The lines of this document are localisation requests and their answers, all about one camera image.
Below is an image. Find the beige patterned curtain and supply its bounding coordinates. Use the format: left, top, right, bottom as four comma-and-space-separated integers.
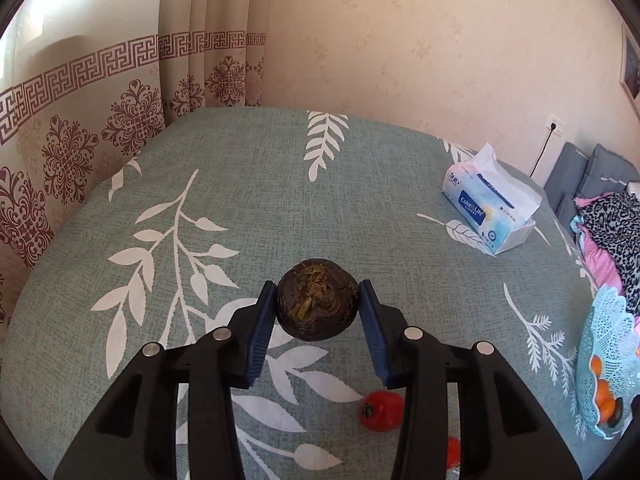
0, 0, 266, 326

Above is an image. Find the dark water chestnut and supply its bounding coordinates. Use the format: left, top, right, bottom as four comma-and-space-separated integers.
276, 258, 360, 342

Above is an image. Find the framed wall picture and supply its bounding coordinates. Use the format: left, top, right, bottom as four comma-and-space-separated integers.
620, 24, 640, 102

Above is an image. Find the large orange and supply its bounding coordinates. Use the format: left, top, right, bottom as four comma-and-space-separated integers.
595, 380, 626, 423

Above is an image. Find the blue white tissue pack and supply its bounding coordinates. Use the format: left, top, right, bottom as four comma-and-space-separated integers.
441, 142, 543, 257

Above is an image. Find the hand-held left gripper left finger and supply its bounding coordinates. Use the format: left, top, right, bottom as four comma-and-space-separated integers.
52, 281, 278, 480

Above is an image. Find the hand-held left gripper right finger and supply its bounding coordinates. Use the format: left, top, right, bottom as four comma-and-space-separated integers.
357, 280, 583, 480

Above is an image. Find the grey sofa cushion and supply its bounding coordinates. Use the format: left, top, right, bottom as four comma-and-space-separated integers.
542, 141, 591, 231
582, 144, 640, 196

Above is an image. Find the light blue lace basket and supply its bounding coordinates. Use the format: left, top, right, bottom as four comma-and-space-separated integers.
575, 284, 640, 441

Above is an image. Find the pink cloth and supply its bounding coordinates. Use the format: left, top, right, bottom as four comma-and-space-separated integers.
572, 215, 628, 301

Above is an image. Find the grey-green leaf print tablecloth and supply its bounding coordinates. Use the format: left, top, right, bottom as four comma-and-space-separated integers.
0, 106, 601, 480

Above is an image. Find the red tomato with calyx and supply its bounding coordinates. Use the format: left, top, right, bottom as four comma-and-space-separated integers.
361, 391, 405, 432

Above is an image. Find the black patterned cloth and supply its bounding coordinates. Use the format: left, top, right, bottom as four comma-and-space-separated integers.
575, 192, 640, 311

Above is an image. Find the black power cable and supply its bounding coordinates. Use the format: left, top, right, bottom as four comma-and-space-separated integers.
529, 127, 555, 177

